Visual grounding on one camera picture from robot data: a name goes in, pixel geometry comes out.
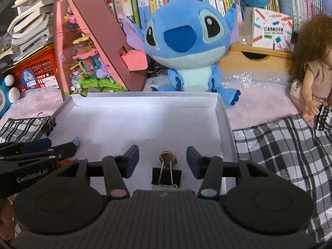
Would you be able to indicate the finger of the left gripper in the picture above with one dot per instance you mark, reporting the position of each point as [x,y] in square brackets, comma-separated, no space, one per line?
[20,148]
[61,152]

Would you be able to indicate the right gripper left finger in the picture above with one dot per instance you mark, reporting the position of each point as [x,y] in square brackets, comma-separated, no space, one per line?
[118,168]

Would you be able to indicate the stack of books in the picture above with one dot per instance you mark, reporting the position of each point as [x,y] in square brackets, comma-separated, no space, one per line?
[23,22]

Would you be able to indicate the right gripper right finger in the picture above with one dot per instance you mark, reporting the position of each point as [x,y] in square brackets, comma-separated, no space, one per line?
[207,168]

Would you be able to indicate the red plastic crate left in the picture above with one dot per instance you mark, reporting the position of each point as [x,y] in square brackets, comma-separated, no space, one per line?
[37,71]

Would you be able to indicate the wooden drawer box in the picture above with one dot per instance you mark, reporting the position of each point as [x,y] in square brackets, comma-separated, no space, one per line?
[243,57]

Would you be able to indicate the pink bubble wrap sheet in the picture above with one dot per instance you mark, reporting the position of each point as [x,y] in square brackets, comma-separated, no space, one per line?
[260,102]

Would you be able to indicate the white shallow cardboard box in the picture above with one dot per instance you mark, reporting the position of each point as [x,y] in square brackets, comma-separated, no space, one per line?
[109,123]

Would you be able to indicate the Doraemon plush toy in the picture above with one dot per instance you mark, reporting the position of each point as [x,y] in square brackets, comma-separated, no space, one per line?
[9,94]

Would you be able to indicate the black white plaid cloth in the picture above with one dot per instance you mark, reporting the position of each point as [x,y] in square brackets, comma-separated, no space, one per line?
[276,195]

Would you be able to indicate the pink triangular diorama house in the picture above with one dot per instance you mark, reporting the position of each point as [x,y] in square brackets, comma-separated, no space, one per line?
[90,47]

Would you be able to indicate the white colourful pencil box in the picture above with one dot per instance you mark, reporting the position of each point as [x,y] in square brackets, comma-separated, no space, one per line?
[268,29]

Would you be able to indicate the black binder clip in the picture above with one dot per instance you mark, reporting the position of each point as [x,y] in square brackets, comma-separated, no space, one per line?
[166,176]

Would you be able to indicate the brown haired baby doll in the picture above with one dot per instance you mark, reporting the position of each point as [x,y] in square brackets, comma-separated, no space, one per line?
[312,63]

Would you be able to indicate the brown round nut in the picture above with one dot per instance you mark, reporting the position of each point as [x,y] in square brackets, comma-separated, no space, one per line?
[168,159]

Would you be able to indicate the blue Stitch plush toy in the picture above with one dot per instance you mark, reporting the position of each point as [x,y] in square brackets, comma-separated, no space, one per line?
[188,37]

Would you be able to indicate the binder clip on box corner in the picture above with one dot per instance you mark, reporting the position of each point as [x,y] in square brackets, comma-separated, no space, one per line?
[47,124]

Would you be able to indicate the light blue plastic clip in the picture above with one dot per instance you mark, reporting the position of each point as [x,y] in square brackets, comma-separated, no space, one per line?
[76,141]

